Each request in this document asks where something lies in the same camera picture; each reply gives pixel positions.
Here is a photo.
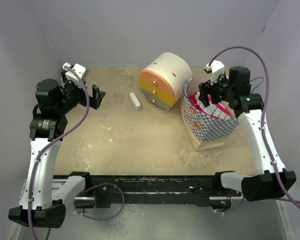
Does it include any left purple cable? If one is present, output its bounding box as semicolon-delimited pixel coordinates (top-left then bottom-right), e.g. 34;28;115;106
27;65;126;240

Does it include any purple cable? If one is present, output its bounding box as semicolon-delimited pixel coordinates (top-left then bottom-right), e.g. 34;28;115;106
27;65;126;240
208;46;300;216

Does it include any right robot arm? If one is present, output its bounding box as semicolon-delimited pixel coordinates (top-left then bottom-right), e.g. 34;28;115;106
198;62;297;202

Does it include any pink snack bag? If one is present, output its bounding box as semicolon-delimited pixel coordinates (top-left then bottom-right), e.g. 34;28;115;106
189;91;232;120

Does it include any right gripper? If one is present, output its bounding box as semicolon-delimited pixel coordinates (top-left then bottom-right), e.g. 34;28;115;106
198;71;235;108

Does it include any round mini drawer cabinet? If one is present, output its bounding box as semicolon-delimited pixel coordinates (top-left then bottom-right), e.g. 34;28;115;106
139;52;193;111

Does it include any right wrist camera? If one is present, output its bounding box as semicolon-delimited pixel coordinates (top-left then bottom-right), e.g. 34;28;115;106
204;60;225;85

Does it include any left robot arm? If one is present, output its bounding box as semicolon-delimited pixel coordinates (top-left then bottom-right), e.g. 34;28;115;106
8;78;106;229

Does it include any small white plastic bar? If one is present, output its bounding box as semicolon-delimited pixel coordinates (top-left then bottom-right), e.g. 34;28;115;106
129;92;142;110

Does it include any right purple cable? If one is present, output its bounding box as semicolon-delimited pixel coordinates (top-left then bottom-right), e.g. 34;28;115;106
208;46;300;216

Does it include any checkered paper bag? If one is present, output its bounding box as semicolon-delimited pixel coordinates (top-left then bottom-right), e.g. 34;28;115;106
180;81;242;151

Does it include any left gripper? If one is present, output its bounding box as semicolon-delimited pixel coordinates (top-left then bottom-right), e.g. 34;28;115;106
56;70;105;115

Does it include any black table front rail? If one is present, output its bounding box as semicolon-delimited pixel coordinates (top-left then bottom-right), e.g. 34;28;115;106
75;175;241;208

